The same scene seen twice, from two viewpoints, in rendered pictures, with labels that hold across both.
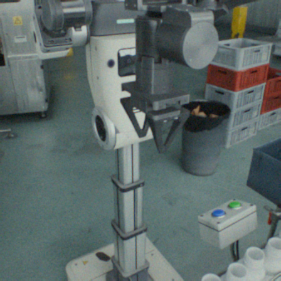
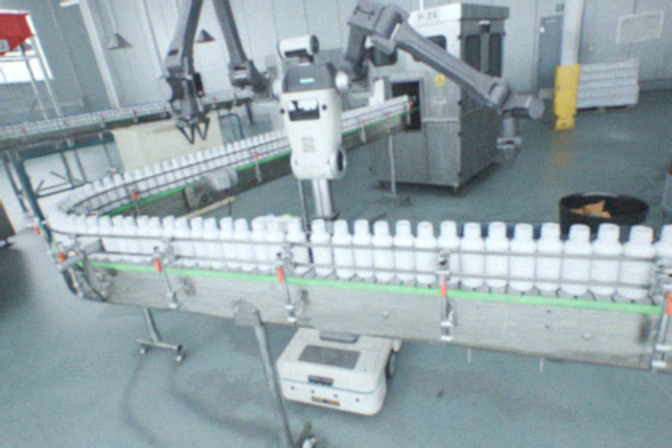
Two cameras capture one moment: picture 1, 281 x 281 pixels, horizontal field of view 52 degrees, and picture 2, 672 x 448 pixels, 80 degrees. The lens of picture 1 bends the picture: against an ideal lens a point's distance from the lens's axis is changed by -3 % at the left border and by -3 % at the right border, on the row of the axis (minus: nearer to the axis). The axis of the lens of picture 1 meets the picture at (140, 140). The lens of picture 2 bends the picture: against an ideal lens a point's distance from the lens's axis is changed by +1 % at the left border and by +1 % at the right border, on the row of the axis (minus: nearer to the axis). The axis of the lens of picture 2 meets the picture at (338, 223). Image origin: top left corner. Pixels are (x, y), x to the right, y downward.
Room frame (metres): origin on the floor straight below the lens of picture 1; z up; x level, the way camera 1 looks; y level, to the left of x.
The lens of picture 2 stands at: (-0.02, -1.42, 1.58)
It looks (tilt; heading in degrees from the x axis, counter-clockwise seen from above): 22 degrees down; 54
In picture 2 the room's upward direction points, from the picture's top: 7 degrees counter-clockwise
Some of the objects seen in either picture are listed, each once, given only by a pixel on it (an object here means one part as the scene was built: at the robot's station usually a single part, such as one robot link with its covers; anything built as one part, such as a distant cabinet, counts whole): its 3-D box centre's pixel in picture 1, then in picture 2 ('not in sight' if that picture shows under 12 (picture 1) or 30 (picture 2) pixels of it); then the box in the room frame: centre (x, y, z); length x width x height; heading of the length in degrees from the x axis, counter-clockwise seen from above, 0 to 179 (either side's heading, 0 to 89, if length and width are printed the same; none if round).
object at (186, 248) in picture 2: not in sight; (186, 241); (0.30, -0.08, 1.08); 0.06 x 0.06 x 0.17
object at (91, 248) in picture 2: not in sight; (92, 276); (0.01, 0.23, 0.96); 0.23 x 0.10 x 0.27; 32
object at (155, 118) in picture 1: (159, 123); (191, 130); (0.43, -0.03, 1.44); 0.07 x 0.07 x 0.09; 32
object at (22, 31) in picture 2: not in sight; (24, 118); (0.09, 6.47, 1.40); 0.92 x 0.72 x 2.80; 14
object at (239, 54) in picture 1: (240, 53); not in sight; (3.20, -1.08, 1.00); 0.61 x 0.41 x 0.22; 129
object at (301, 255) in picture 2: not in sight; (297, 246); (0.52, -0.44, 1.08); 0.06 x 0.06 x 0.17
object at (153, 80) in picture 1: (153, 76); (189, 107); (0.44, -0.02, 1.51); 0.10 x 0.07 x 0.07; 32
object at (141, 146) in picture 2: not in sight; (178, 168); (1.43, 3.92, 0.59); 1.10 x 0.62 x 1.18; 14
